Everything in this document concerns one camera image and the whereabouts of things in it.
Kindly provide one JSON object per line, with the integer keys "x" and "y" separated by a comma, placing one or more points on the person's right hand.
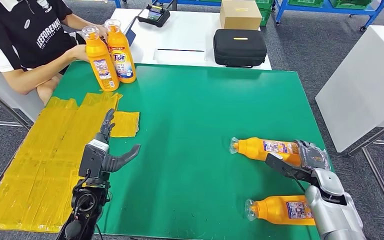
{"x": 78, "y": 53}

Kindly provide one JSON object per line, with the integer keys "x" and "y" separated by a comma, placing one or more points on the person's left hand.
{"x": 102, "y": 31}

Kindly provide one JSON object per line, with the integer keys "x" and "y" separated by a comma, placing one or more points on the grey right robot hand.
{"x": 314, "y": 157}

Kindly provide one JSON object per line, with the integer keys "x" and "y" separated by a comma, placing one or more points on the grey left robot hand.
{"x": 119, "y": 160}

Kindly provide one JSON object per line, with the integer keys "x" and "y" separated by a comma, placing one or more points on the orange detergent bottle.
{"x": 258, "y": 149}
{"x": 120, "y": 49}
{"x": 101, "y": 63}
{"x": 274, "y": 210}

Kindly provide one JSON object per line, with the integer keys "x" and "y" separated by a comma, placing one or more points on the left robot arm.
{"x": 84, "y": 208}

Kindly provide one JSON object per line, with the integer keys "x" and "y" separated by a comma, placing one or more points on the person's left forearm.
{"x": 77, "y": 22}

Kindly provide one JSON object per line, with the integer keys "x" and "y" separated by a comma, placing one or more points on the person's right forearm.
{"x": 36, "y": 73}

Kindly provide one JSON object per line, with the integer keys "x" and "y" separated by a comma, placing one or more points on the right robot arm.
{"x": 334, "y": 208}

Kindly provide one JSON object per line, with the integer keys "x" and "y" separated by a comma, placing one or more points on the tablet with blue cover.
{"x": 130, "y": 34}

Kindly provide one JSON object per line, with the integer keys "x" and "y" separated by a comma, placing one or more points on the black remote controller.
{"x": 154, "y": 16}

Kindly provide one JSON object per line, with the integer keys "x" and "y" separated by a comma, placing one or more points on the person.
{"x": 26, "y": 33}

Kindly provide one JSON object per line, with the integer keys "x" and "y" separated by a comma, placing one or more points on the thin black strip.
{"x": 180, "y": 50}

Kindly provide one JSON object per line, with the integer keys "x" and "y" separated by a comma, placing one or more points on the yellow plastic sheet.
{"x": 39, "y": 172}

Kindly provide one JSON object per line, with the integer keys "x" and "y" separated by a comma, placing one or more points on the green table mat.
{"x": 195, "y": 132}

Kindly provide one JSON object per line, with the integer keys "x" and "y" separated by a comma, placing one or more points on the white side table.
{"x": 361, "y": 86}

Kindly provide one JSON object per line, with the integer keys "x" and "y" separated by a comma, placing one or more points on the black carrying case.
{"x": 240, "y": 48}

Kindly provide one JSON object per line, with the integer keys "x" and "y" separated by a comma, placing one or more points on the cardboard box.
{"x": 240, "y": 16}

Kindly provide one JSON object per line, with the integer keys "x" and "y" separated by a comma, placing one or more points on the blue wheeled cart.
{"x": 328, "y": 8}

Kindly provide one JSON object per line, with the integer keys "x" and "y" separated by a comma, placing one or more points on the green plastic crate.
{"x": 265, "y": 15}
{"x": 351, "y": 3}
{"x": 306, "y": 2}

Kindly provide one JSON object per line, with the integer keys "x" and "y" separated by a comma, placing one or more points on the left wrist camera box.
{"x": 91, "y": 159}

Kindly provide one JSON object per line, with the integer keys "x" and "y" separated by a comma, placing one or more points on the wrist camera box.
{"x": 91, "y": 159}
{"x": 284, "y": 167}

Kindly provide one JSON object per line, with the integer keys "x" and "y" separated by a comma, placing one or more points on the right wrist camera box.
{"x": 284, "y": 167}

